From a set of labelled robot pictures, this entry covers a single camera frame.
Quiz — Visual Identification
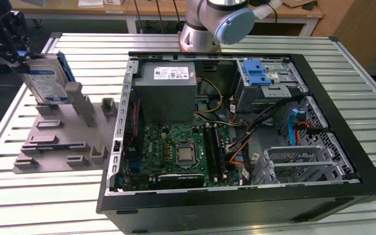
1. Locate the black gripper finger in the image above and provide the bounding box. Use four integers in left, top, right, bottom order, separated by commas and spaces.
0, 10, 31, 54
0, 45, 31, 74

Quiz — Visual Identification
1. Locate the hard disk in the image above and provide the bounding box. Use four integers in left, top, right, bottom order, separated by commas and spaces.
15, 52, 75, 106

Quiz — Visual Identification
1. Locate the metal disk bay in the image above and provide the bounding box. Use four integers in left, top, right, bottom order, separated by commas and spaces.
250, 145, 353, 186

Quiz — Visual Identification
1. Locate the wooden desk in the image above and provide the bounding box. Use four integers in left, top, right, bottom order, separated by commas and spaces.
10, 0, 325, 37

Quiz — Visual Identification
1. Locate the grey parts rack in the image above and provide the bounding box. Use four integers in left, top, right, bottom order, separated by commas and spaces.
10, 82, 121, 175

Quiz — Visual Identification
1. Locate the grey power supply unit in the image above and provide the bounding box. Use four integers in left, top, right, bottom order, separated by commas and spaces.
131, 61, 197, 125

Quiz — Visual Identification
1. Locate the green motherboard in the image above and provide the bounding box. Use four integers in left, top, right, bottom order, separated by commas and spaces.
122, 124, 241, 191

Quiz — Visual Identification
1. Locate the CPU socket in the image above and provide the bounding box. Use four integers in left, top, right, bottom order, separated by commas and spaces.
173, 141, 198, 171

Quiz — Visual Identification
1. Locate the silver CPU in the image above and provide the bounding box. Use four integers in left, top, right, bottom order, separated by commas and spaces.
177, 148, 194, 162

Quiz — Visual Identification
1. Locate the black graphics card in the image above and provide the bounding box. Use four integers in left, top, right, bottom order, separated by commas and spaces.
147, 172, 205, 189

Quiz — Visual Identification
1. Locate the blue plastic drive latch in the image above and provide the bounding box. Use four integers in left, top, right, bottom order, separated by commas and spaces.
242, 59, 271, 86

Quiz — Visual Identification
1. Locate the metal optical drive cage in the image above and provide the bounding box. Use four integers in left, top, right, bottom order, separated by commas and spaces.
233, 58, 307, 113

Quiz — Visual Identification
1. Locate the black PC case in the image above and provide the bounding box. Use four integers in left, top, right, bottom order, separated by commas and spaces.
94, 50, 376, 235

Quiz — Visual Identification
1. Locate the brown cardboard piece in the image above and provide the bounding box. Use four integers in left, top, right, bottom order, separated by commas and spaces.
281, 0, 315, 11

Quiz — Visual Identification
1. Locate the wooden cabinet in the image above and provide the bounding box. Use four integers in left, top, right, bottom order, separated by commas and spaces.
311, 0, 376, 69

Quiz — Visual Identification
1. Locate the red wire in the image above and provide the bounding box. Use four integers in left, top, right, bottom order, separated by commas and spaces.
126, 99, 142, 151

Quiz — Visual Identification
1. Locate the yellow wire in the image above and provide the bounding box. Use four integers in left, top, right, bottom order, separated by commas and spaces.
193, 77, 223, 115

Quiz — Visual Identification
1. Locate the black cable bundle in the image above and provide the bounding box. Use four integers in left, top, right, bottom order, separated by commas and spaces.
226, 100, 286, 152

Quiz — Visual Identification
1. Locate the orange flat wire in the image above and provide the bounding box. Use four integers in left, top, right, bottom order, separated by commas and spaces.
227, 139, 250, 165

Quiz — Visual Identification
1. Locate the blue wire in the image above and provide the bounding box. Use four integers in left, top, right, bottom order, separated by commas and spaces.
286, 109, 306, 147

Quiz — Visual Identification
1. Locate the orange wire black connector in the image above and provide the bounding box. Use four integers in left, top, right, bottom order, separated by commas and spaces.
297, 123, 330, 134

